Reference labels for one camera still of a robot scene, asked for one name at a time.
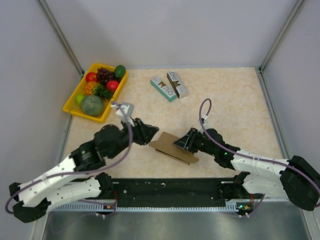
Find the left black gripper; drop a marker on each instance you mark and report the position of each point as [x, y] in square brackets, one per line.
[144, 133]

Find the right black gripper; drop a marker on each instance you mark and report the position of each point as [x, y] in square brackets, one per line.
[187, 141]

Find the brown cardboard box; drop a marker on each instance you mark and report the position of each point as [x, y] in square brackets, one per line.
[165, 146]

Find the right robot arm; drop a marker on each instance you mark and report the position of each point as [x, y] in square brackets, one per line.
[292, 179]

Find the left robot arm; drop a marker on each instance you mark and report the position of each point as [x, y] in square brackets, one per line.
[81, 174]

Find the teal white carton box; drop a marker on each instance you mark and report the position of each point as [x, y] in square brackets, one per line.
[166, 91]

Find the silver brown carton box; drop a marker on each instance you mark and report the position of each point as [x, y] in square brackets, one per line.
[177, 84]

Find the red peach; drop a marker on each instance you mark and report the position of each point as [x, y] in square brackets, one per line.
[112, 85]

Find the green round melon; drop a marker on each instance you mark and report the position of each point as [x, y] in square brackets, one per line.
[92, 105]

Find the green avocado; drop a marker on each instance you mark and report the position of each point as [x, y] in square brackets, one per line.
[119, 71]

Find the dark purple grape bunch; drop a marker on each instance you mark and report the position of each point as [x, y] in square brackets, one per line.
[104, 75]

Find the green lime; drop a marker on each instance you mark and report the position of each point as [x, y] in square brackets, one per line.
[79, 98]

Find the red apple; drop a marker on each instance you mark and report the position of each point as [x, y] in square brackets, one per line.
[91, 77]

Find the yellow plastic tray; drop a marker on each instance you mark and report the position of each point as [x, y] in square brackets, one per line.
[71, 107]

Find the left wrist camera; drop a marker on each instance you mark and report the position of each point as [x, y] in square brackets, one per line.
[124, 111]

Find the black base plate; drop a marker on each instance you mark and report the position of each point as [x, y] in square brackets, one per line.
[173, 192]

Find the aluminium rail with cable duct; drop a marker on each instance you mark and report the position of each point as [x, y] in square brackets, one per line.
[170, 193]

